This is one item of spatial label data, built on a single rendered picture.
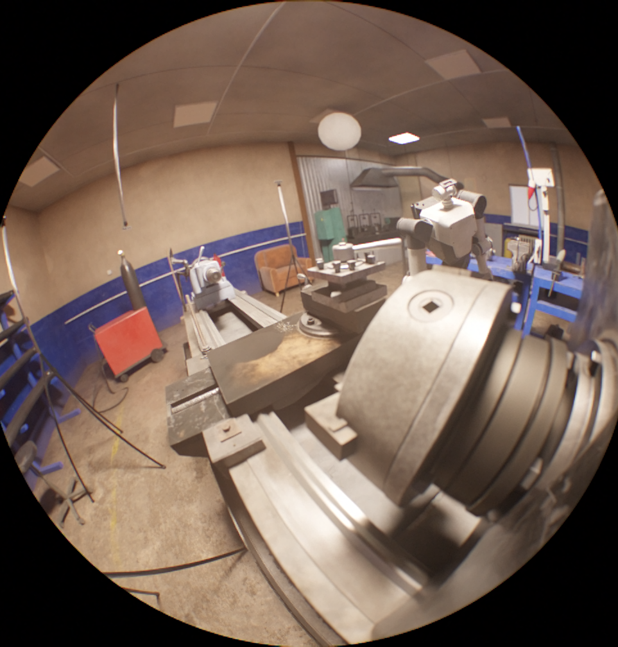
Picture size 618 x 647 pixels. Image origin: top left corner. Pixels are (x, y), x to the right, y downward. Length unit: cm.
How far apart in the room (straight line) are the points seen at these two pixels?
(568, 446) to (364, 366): 17
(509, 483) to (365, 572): 31
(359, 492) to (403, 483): 42
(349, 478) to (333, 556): 24
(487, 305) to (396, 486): 14
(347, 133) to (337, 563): 443
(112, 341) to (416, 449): 333
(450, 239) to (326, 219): 392
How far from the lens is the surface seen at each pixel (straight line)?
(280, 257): 470
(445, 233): 112
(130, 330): 336
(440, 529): 59
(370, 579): 44
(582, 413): 19
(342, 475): 60
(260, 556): 93
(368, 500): 58
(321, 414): 20
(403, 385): 15
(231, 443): 55
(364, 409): 17
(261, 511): 49
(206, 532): 152
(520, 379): 18
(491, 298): 18
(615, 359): 22
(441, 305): 18
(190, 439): 63
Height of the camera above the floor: 127
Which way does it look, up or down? 25 degrees down
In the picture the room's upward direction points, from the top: 11 degrees counter-clockwise
